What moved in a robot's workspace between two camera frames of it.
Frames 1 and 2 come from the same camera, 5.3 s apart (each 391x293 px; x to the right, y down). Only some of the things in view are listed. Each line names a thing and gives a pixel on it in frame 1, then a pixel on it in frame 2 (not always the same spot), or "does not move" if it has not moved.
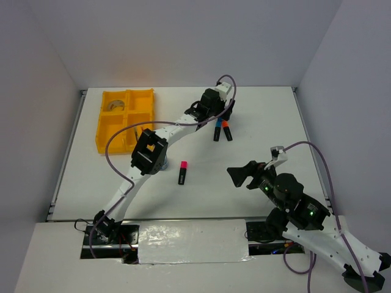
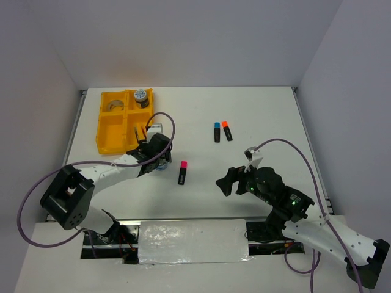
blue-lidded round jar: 165,165 does not move
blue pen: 135,133 does not move
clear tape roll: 115,103 does not move
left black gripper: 226,114 -> 166,157
